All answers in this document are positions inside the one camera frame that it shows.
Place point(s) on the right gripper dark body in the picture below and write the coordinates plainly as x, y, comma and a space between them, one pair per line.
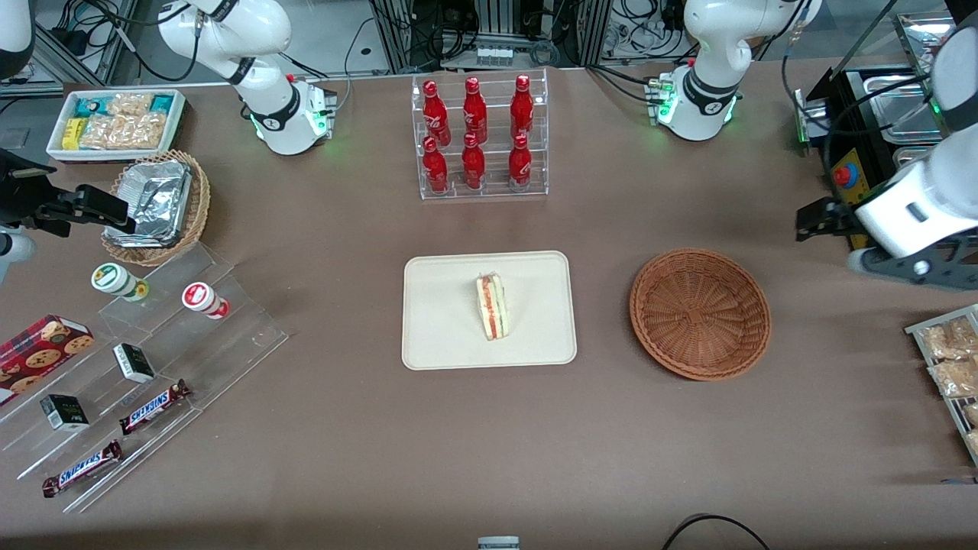
27, 197

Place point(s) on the triangle sandwich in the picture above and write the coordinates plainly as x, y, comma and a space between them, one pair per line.
493, 305

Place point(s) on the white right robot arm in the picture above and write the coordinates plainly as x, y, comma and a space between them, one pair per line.
229, 30

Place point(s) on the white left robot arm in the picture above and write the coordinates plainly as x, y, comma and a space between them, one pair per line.
714, 46

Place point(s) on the small tan wicker basket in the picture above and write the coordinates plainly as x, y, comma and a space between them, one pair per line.
200, 206

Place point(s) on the round brown wicker basket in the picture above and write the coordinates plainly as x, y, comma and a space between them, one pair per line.
699, 321

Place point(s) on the cream plastic tray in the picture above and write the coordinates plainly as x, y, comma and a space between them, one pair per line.
443, 313

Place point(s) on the black hot dog roller machine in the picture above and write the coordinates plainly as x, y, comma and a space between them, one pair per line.
843, 176

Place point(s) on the silver foil container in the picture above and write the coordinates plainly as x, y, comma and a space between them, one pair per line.
153, 202

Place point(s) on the white snack bin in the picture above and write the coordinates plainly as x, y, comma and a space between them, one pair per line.
53, 145

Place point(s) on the grey metal snack rack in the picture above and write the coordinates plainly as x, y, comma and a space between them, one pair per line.
915, 330

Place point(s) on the green lid white cup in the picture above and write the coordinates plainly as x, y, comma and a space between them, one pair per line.
111, 279

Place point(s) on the clear puffed snack bag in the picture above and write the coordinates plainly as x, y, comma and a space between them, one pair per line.
122, 131
973, 443
955, 378
972, 414
947, 340
128, 105

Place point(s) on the yellow snack pack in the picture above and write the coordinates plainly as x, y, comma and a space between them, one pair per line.
72, 134

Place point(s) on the steel food pan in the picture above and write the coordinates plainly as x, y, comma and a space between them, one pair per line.
894, 107
909, 155

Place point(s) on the teal snack pack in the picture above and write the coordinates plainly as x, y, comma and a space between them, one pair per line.
88, 107
163, 103

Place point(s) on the red lid white cup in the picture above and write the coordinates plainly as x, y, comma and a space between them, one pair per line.
200, 298

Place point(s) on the red cookie box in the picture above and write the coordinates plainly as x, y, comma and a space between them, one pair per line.
38, 355

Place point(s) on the small black box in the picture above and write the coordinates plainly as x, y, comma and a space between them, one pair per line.
134, 363
65, 412

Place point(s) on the clear acrylic stepped stand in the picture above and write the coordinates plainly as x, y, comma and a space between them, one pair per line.
229, 344

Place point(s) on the Snickers bar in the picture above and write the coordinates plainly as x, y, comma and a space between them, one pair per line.
153, 407
82, 468

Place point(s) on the red soda bottle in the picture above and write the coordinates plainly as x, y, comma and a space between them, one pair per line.
435, 168
475, 114
520, 164
437, 118
522, 111
474, 164

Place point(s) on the clear acrylic bottle rack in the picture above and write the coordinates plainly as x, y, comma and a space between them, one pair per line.
493, 192

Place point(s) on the white power strip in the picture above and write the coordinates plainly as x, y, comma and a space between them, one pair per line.
493, 56

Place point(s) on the small grey device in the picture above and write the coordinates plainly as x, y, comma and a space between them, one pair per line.
498, 544

